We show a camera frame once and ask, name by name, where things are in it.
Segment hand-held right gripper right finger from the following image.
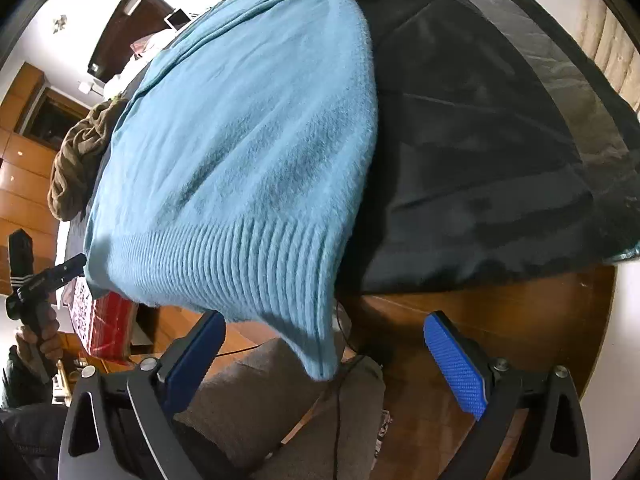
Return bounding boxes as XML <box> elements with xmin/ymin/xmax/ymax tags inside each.
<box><xmin>423</xmin><ymin>311</ymin><xmax>591</xmax><ymax>480</ymax></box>

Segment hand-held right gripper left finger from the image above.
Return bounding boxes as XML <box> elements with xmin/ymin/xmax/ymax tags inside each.
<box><xmin>57</xmin><ymin>310</ymin><xmax>227</xmax><ymax>480</ymax></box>

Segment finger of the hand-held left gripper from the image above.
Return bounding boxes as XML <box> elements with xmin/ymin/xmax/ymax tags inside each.
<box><xmin>50</xmin><ymin>254</ymin><xmax>87</xmax><ymax>287</ymax></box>

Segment blue knit sweater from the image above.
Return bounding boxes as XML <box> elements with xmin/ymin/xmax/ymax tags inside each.
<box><xmin>82</xmin><ymin>0</ymin><xmax>379</xmax><ymax>382</ymax></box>

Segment person's left forearm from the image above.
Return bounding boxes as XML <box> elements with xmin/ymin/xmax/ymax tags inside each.
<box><xmin>0</xmin><ymin>345</ymin><xmax>57</xmax><ymax>411</ymax></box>

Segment white crumpled clothes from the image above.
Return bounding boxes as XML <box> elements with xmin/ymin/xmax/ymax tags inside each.
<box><xmin>107</xmin><ymin>52</ymin><xmax>152</xmax><ymax>97</ymax></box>

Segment person's left hand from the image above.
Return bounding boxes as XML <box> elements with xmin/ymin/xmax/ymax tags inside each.
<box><xmin>15</xmin><ymin>304</ymin><xmax>64</xmax><ymax>377</ymax></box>

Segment red printed box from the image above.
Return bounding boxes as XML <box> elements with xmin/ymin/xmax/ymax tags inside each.
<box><xmin>62</xmin><ymin>277</ymin><xmax>139</xmax><ymax>367</ymax></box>

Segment wooden wardrobe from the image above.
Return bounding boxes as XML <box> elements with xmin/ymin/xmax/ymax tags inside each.
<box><xmin>0</xmin><ymin>62</ymin><xmax>92</xmax><ymax>311</ymax></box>

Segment brown fleece garment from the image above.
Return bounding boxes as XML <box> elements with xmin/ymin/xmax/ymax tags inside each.
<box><xmin>47</xmin><ymin>97</ymin><xmax>130</xmax><ymax>222</ymax></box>

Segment black cloth cover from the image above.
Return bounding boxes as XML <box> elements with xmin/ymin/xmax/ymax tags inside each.
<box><xmin>334</xmin><ymin>0</ymin><xmax>640</xmax><ymax>297</ymax></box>

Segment pink striped pillow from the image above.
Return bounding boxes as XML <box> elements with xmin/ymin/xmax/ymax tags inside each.
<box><xmin>131</xmin><ymin>35</ymin><xmax>167</xmax><ymax>57</ymax></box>

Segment dark wooden headboard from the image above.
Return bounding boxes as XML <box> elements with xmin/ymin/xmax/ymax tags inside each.
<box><xmin>87</xmin><ymin>0</ymin><xmax>173</xmax><ymax>81</ymax></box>

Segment white tablet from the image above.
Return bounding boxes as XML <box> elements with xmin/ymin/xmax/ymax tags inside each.
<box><xmin>164</xmin><ymin>8</ymin><xmax>194</xmax><ymax>31</ymax></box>

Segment black cable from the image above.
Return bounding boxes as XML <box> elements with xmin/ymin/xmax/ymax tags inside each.
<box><xmin>215</xmin><ymin>300</ymin><xmax>368</xmax><ymax>480</ymax></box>

